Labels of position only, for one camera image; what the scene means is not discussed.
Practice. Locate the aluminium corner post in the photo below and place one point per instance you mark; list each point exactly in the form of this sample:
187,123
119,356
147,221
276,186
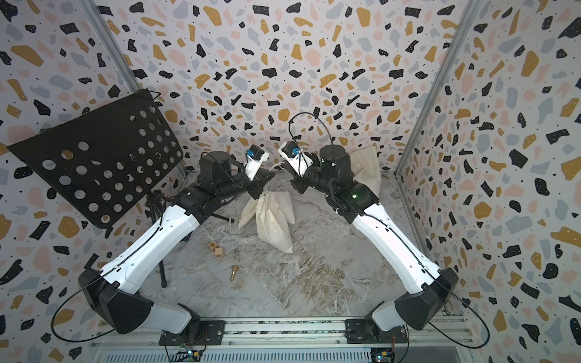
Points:
93,15
467,19

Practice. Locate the aluminium corner post left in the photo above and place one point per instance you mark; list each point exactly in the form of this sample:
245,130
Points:
93,15

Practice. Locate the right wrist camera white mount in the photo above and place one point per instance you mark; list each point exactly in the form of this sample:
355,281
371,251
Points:
296,157

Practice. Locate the black perforated music stand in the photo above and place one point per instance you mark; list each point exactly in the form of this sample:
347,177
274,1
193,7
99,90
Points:
74,196

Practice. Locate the aluminium corner post right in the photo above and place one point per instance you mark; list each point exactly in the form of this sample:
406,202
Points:
467,19

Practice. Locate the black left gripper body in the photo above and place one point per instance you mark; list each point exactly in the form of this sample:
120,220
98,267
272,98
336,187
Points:
238,184

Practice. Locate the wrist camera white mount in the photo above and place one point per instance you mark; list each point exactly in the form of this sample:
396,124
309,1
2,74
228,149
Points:
296,157
256,156

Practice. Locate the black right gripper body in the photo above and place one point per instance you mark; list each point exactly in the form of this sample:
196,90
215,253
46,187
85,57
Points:
318,178

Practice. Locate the gold chess piece near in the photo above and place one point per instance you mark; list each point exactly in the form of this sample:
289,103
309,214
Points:
234,270

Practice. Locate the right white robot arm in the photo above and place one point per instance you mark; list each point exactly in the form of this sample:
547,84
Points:
428,287

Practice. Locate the green circuit board left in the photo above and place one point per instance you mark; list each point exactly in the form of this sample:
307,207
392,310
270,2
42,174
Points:
191,354

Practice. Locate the cream soil bag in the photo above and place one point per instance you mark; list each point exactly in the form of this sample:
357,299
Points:
273,212

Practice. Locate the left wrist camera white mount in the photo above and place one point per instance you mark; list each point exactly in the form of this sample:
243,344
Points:
256,156

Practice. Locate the cream cloth bag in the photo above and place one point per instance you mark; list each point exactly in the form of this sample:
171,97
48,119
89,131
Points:
366,169

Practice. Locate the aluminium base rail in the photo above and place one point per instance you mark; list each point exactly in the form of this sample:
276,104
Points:
320,339

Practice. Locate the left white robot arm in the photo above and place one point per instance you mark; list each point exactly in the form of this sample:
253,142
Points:
113,291

